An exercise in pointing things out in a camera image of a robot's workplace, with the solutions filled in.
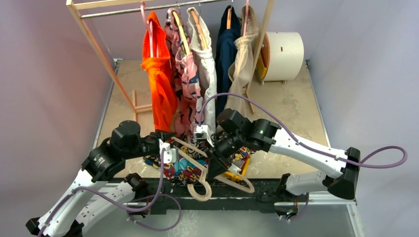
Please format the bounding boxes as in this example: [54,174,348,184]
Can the white items in bin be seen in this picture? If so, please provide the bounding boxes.
[227,162,242,176]

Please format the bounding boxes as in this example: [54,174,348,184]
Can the orange wooden hanger navy shorts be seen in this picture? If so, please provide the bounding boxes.
[226,5,233,29]

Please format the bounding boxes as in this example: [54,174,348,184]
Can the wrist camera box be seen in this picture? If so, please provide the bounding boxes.
[193,124,214,147]
[159,139,179,164]

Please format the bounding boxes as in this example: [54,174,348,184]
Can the white shorts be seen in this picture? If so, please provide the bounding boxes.
[187,7,217,134]

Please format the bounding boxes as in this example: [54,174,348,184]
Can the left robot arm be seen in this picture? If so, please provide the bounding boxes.
[26,120,175,237]

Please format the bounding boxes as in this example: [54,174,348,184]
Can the white cylindrical drum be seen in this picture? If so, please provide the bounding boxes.
[256,32,304,85]

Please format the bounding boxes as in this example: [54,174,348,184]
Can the pink hanger under orange shorts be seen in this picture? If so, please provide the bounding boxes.
[140,1,158,57]

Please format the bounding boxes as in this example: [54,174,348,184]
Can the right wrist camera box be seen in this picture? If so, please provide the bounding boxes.
[193,124,214,147]

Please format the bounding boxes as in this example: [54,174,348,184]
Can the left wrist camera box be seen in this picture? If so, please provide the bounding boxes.
[159,139,179,164]

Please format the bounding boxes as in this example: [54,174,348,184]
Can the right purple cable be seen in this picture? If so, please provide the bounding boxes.
[198,93,409,170]

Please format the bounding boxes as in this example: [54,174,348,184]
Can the beige shorts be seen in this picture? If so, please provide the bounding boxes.
[224,4,260,117]

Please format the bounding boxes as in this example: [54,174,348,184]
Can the pink hanger under beige shorts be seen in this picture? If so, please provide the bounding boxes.
[242,0,249,37]

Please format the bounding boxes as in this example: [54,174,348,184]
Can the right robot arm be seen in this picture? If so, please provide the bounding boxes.
[205,109,360,201]

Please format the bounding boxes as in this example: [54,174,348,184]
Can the metal hanging rail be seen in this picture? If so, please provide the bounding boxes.
[80,0,226,19]

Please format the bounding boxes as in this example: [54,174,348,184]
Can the wooden clothes rack frame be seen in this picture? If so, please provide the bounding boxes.
[66,0,275,121]

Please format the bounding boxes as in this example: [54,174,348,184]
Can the yellow plastic bin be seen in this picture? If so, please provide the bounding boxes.
[221,158,250,183]

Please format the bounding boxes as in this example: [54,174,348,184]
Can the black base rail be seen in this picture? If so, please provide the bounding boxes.
[98,177,356,217]

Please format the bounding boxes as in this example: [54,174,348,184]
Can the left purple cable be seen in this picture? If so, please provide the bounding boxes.
[36,149,166,237]

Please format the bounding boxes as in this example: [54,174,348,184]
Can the loose purple cable loop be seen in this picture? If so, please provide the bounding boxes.
[126,194,182,232]

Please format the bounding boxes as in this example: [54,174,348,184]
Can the pink patterned shorts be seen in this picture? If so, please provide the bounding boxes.
[165,8,203,139]

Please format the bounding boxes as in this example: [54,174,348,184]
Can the colourful comic print shorts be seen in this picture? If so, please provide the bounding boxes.
[143,135,255,185]

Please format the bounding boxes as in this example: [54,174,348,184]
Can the navy blue shorts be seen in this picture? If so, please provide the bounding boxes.
[214,4,242,119]

